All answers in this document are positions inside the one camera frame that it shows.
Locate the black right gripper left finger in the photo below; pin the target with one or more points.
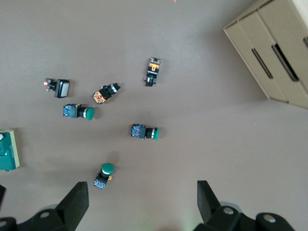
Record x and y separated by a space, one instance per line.
69 209

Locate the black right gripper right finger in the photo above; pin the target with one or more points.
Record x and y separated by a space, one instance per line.
216 216

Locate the green load switch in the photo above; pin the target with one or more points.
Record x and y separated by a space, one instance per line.
8 154

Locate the green push button blue block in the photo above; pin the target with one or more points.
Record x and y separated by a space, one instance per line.
138 132
71 111
107 168

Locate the black square button red block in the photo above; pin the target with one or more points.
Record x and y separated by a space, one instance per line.
62 87

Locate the brown cardboard box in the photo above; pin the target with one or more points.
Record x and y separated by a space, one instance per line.
276 29

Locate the black selector switch orange block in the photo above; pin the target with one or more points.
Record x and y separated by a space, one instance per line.
154 67
99 96

